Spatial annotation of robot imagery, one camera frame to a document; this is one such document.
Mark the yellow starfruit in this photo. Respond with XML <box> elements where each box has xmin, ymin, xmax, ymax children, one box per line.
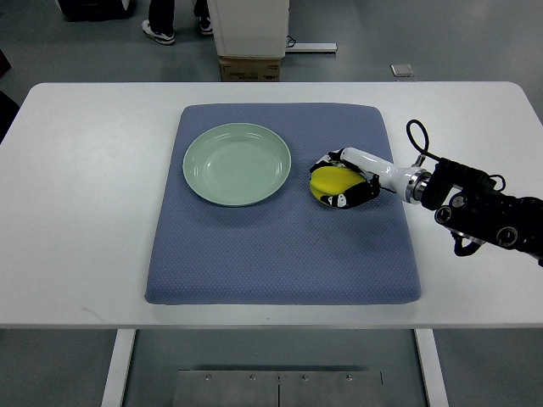
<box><xmin>310</xmin><ymin>166</ymin><xmax>367</xmax><ymax>209</ymax></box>

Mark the brown cardboard box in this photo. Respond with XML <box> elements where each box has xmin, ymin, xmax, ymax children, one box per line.
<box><xmin>219</xmin><ymin>57</ymin><xmax>281</xmax><ymax>82</ymax></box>

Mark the grey floor outlet cover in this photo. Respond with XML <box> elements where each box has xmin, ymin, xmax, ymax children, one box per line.
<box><xmin>389</xmin><ymin>64</ymin><xmax>415</xmax><ymax>78</ymax></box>

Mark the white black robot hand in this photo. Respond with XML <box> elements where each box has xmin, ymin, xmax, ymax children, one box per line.
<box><xmin>310</xmin><ymin>148</ymin><xmax>429</xmax><ymax>209</ymax></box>

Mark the light green plate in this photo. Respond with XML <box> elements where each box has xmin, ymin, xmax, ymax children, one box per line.
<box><xmin>182</xmin><ymin>123</ymin><xmax>292</xmax><ymax>207</ymax></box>

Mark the white table foot bar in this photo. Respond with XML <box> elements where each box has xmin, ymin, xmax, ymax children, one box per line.
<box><xmin>285</xmin><ymin>42</ymin><xmax>338</xmax><ymax>53</ymax></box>

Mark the white sneaker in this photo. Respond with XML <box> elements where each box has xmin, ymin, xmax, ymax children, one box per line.
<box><xmin>142</xmin><ymin>20</ymin><xmax>175</xmax><ymax>46</ymax></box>
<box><xmin>198</xmin><ymin>16</ymin><xmax>213</xmax><ymax>36</ymax></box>

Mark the white table leg right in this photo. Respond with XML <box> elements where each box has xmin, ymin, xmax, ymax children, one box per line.
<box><xmin>414</xmin><ymin>329</ymin><xmax>449</xmax><ymax>407</ymax></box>

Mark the blue grey cushion mat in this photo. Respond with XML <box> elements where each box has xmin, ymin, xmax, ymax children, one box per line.
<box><xmin>145</xmin><ymin>103</ymin><xmax>421</xmax><ymax>305</ymax></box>

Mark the black white wheeled device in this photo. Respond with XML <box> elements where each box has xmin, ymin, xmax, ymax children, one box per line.
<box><xmin>55</xmin><ymin>0</ymin><xmax>137</xmax><ymax>21</ymax></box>

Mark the white table leg left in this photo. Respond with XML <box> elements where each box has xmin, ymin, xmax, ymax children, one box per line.
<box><xmin>101</xmin><ymin>329</ymin><xmax>136</xmax><ymax>407</ymax></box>

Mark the white table leg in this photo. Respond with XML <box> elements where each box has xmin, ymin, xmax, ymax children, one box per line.
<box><xmin>414</xmin><ymin>329</ymin><xmax>449</xmax><ymax>407</ymax></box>
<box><xmin>101</xmin><ymin>329</ymin><xmax>136</xmax><ymax>407</ymax></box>

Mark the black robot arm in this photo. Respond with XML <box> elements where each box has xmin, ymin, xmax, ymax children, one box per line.
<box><xmin>406</xmin><ymin>119</ymin><xmax>542</xmax><ymax>265</ymax></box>

